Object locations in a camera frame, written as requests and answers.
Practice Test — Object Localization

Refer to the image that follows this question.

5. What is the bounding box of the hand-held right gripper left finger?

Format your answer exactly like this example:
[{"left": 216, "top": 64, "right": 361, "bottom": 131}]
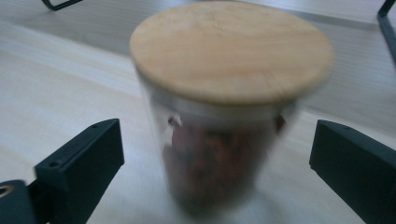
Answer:
[{"left": 29, "top": 118, "right": 125, "bottom": 224}]

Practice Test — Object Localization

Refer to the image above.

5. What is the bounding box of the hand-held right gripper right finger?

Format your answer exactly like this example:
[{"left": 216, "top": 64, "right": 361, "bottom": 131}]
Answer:
[{"left": 308, "top": 119, "right": 396, "bottom": 224}]

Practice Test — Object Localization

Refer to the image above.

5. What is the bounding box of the glass jar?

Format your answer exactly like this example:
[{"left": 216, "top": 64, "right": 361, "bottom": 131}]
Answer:
[{"left": 136, "top": 73, "right": 300, "bottom": 216}]

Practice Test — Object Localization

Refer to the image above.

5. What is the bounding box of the round wooden lid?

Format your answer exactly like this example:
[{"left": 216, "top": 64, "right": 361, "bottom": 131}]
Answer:
[{"left": 129, "top": 0, "right": 334, "bottom": 106}]

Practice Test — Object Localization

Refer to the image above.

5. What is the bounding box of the black metal stand leg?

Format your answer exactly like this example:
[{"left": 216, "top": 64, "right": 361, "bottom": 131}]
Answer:
[
  {"left": 41, "top": 0, "right": 84, "bottom": 11},
  {"left": 376, "top": 0, "right": 396, "bottom": 68}
]

